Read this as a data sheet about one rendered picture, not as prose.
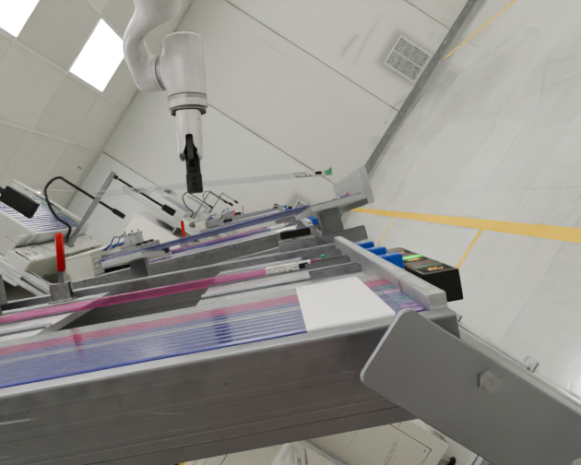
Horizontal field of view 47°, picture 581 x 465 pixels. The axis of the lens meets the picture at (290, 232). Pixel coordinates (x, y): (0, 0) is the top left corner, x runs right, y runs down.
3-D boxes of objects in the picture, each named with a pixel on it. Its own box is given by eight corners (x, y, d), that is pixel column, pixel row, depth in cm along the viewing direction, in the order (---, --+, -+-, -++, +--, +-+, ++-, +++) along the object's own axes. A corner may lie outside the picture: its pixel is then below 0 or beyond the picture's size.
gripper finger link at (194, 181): (184, 161, 143) (187, 193, 143) (183, 160, 140) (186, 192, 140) (200, 160, 143) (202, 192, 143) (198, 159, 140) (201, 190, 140)
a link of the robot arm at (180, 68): (157, 96, 141) (198, 90, 139) (151, 33, 141) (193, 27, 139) (173, 103, 149) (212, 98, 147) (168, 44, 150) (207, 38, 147)
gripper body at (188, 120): (172, 113, 149) (177, 163, 149) (168, 102, 139) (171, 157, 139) (207, 110, 150) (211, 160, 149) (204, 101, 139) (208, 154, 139)
